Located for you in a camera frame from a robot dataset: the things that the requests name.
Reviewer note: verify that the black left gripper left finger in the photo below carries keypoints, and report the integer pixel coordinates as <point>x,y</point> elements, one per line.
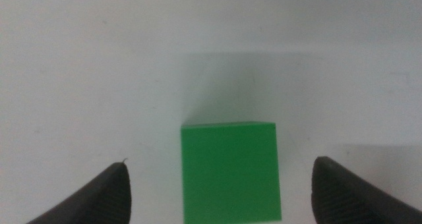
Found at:
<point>105,197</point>

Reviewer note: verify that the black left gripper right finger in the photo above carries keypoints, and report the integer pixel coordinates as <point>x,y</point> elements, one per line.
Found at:
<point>343,201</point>

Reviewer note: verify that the green cube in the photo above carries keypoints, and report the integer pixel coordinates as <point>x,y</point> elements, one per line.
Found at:
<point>230,174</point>

